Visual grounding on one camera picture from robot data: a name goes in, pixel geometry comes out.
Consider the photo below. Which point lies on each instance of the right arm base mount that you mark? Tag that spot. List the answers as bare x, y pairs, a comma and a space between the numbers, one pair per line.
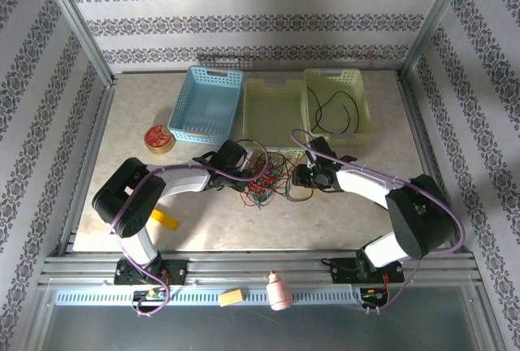
345, 271

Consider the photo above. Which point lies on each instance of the left circuit board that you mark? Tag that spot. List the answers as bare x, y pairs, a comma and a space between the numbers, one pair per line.
152, 295

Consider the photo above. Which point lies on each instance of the grey metal shelf panel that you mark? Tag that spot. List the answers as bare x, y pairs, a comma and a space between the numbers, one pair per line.
260, 330

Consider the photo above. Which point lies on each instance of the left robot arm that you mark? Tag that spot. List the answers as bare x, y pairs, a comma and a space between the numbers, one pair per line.
130, 200

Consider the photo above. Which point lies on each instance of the right circuit board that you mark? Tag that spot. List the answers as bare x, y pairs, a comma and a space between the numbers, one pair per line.
371, 296

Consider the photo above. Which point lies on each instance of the pink plastic bottle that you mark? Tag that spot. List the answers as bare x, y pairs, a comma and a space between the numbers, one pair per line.
278, 294

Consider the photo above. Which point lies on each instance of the yellow plastic block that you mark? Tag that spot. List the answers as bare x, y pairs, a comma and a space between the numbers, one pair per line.
164, 219

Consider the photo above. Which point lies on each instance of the round red gold tin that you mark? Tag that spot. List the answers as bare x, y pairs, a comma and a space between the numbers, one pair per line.
159, 138

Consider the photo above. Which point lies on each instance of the orange wooden block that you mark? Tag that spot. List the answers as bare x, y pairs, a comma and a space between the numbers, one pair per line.
230, 298

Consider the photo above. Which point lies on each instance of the large pale yellow basket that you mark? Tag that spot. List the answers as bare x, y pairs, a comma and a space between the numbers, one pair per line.
333, 115

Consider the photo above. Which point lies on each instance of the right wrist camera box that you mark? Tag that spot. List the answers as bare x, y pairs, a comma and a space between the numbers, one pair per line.
312, 160

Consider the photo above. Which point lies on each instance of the aluminium frame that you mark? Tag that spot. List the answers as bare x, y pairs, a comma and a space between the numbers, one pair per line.
260, 263

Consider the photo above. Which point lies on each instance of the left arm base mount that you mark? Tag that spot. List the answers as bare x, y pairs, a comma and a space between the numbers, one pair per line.
178, 271

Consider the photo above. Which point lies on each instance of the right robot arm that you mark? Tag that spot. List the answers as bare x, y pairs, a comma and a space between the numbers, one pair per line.
418, 217

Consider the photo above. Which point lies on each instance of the small pale green basket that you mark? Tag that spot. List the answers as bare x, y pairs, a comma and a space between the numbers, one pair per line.
272, 115

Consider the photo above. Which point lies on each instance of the circuit board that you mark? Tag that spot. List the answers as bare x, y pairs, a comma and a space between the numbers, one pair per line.
371, 296
152, 295

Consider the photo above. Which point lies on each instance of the blue plastic basket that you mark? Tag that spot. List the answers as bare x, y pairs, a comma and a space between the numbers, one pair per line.
207, 103

